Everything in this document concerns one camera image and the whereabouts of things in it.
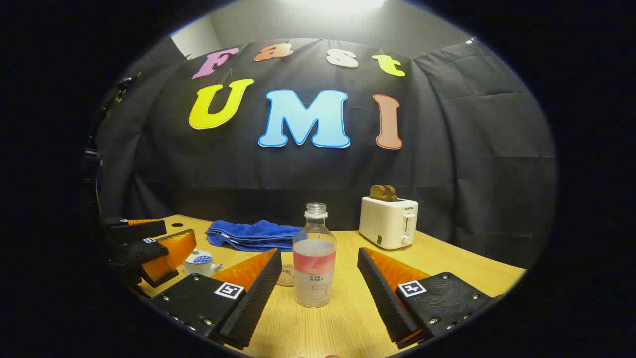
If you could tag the clear water bottle pink label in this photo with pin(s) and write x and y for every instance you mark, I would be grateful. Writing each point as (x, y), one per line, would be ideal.
(314, 278)

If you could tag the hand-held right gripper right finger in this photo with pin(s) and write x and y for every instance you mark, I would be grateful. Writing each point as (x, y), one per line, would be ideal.
(380, 293)

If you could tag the white teacup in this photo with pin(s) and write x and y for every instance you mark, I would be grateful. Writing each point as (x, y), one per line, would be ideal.
(198, 270)

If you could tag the round cork coaster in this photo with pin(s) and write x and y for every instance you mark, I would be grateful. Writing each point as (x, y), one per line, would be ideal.
(285, 276)

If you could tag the brown toast slice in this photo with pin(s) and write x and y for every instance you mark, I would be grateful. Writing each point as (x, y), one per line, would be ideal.
(391, 194)
(376, 193)

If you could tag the white teacup lid blue pattern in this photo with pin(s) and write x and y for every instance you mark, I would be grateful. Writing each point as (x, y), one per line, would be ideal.
(201, 257)

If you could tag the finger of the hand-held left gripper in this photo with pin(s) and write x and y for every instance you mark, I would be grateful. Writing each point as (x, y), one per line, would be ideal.
(144, 252)
(141, 229)

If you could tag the cream white toaster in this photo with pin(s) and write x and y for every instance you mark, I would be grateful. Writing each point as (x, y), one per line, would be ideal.
(385, 221)

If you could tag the blue folded towel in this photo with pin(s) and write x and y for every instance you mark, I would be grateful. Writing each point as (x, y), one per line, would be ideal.
(248, 233)

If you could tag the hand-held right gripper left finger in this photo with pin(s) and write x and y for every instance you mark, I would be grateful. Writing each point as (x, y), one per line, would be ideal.
(258, 293)

